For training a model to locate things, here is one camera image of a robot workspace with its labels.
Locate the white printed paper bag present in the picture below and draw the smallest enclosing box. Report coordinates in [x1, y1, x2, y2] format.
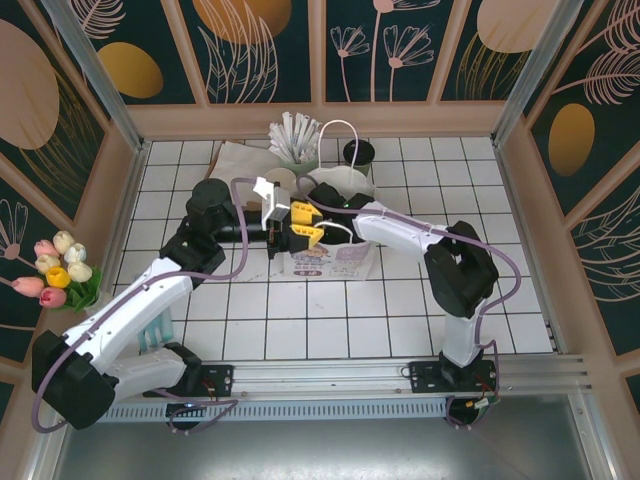
[273, 118, 380, 285]

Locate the black plastic cup lid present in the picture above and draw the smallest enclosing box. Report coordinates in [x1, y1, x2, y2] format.
[342, 138, 377, 164]

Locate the stacked green paper cup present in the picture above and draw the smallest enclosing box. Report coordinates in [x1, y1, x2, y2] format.
[262, 167, 297, 194]

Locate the mint green straw holder cup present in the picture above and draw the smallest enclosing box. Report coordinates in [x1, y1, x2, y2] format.
[277, 149, 320, 176]

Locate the white paper napkin stack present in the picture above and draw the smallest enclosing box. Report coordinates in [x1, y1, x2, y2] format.
[214, 141, 279, 194]

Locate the white paper-wrapped straw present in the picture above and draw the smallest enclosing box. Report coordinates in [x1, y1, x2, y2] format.
[293, 112, 306, 162]
[281, 111, 297, 162]
[305, 118, 324, 160]
[269, 139, 296, 162]
[268, 121, 291, 154]
[301, 115, 315, 162]

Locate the light teal plastic object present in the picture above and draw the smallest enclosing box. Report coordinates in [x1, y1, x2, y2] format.
[137, 303, 175, 351]

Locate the white flower vase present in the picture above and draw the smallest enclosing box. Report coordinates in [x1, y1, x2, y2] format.
[83, 292, 117, 317]

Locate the tulip flower bouquet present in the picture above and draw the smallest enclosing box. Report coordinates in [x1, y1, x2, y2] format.
[62, 267, 104, 314]

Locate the small black circuit board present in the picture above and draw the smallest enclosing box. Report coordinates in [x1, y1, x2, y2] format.
[166, 401, 209, 420]
[446, 394, 501, 429]

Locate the aluminium side rail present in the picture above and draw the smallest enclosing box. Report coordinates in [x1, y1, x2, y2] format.
[492, 133, 569, 354]
[102, 142, 151, 301]

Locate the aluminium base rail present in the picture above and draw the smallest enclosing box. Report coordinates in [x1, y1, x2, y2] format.
[47, 353, 596, 401]

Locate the grey slotted cable duct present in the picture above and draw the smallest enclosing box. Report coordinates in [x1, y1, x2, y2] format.
[67, 401, 449, 422]

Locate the aluminium frame post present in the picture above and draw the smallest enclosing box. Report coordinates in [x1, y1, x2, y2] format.
[491, 0, 586, 146]
[42, 0, 151, 151]

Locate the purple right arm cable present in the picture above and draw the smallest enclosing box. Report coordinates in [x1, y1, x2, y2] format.
[295, 174, 521, 431]

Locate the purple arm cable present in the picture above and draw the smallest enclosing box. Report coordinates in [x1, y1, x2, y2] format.
[30, 177, 271, 436]
[295, 174, 521, 431]

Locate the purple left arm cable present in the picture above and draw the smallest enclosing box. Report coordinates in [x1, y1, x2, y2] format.
[30, 177, 271, 436]

